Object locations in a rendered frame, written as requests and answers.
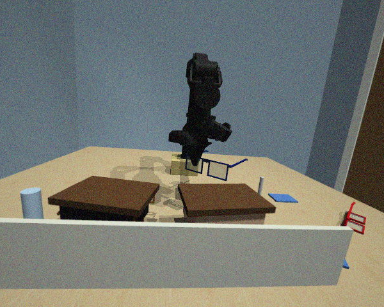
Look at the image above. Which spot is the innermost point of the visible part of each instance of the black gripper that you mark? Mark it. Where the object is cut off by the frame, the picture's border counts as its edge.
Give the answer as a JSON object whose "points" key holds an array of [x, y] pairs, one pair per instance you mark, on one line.
{"points": [[192, 138]]}

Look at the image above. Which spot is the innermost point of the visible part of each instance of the navy glasses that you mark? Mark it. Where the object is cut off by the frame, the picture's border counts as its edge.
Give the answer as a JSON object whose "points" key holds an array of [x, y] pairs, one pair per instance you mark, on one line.
{"points": [[216, 169]]}

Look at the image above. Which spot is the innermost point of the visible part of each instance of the white flat panel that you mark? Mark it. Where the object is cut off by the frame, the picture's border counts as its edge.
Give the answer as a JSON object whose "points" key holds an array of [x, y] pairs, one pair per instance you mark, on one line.
{"points": [[83, 254]]}

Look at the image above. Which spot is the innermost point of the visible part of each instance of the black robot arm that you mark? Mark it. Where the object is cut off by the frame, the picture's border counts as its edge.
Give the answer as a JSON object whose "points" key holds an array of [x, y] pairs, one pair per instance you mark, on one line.
{"points": [[204, 80]]}

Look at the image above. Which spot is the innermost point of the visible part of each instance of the blue-grey cylinder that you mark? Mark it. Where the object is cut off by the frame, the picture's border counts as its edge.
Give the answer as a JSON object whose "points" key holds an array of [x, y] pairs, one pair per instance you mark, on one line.
{"points": [[32, 203]]}

